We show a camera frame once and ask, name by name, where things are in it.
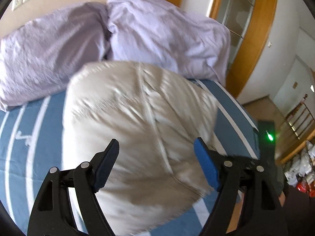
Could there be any cream puffer jacket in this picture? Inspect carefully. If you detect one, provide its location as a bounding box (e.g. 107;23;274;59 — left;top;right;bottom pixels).
62;61;218;235

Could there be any pile of plastic bags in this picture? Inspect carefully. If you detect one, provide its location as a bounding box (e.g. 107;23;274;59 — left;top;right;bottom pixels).
284;140;314;198

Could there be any dark device with green light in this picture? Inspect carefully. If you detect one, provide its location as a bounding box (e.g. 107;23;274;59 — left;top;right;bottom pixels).
257;120;276;160

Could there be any blue white-striped bed sheet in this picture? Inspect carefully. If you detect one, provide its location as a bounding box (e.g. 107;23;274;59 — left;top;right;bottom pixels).
1;80;260;232

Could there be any wooden railing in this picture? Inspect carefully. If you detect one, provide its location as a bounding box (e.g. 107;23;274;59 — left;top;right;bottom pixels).
275;103;314;162

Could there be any wooden glass-door wardrobe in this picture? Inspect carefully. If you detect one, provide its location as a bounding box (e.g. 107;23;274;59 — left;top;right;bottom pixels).
166;0;278;100

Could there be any lilac pillow near wardrobe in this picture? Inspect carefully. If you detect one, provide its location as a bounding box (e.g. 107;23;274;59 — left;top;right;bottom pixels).
107;0;231;85

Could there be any lilac pillow near wall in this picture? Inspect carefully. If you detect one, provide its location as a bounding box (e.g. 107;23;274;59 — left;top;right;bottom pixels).
1;2;110;111

